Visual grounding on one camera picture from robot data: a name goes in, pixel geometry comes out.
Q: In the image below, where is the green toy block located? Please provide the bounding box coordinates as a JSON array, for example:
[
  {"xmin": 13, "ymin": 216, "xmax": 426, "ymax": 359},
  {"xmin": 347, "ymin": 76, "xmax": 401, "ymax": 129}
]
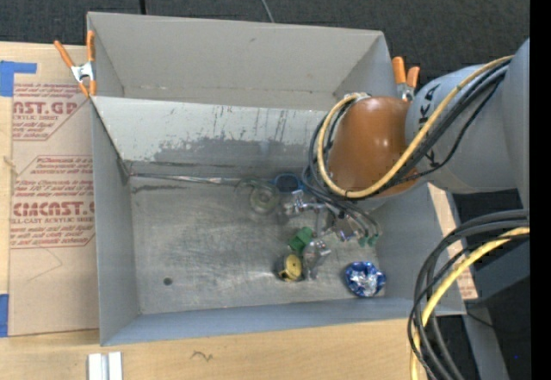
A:
[{"xmin": 288, "ymin": 226, "xmax": 314, "ymax": 253}]

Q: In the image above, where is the grey metal bin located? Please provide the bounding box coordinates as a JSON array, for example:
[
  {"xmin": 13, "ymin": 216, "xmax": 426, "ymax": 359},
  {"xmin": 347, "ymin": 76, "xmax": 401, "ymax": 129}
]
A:
[{"xmin": 85, "ymin": 10, "xmax": 468, "ymax": 347}]

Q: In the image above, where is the blue and silver crumpled wrapper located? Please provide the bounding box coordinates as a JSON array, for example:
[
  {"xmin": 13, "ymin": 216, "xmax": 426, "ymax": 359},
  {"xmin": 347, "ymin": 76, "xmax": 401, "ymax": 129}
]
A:
[{"xmin": 344, "ymin": 260, "xmax": 387, "ymax": 298}]

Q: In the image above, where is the brown cardboard board, red print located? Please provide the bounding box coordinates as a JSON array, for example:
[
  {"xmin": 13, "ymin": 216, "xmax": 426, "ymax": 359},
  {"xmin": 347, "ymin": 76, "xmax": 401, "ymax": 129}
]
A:
[{"xmin": 0, "ymin": 40, "xmax": 479, "ymax": 339}]

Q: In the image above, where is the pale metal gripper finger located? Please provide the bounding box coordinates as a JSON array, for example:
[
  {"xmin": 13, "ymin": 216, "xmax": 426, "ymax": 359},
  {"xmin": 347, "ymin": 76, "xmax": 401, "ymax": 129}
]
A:
[
  {"xmin": 278, "ymin": 190, "xmax": 322, "ymax": 223},
  {"xmin": 303, "ymin": 239, "xmax": 332, "ymax": 281}
]

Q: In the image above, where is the yellow round toy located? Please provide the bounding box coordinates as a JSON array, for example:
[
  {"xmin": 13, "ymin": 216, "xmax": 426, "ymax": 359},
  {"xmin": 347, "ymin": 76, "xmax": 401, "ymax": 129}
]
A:
[{"xmin": 274, "ymin": 252, "xmax": 305, "ymax": 283}]

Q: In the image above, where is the blue round cup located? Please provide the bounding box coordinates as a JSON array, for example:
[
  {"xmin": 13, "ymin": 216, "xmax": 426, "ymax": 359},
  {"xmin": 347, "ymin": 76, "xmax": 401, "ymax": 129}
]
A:
[{"xmin": 274, "ymin": 172, "xmax": 301, "ymax": 195}]

